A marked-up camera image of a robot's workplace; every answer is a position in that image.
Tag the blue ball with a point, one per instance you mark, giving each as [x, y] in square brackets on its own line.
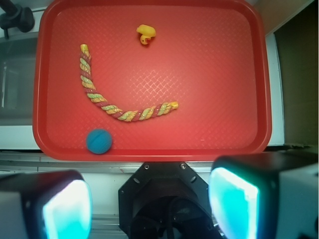
[99, 141]

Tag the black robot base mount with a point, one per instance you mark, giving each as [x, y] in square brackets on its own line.
[166, 200]

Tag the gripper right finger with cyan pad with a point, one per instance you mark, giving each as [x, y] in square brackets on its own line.
[271, 195]

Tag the black clamp knob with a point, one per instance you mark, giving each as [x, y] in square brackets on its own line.
[15, 16]

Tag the aluminium table edge rail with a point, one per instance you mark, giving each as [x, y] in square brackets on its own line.
[39, 162]

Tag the red plastic tray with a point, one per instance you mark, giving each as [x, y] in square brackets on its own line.
[198, 90]

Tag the yellow rubber duck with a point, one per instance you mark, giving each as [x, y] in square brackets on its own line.
[146, 33]

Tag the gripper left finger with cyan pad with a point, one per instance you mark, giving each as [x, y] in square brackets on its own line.
[51, 205]

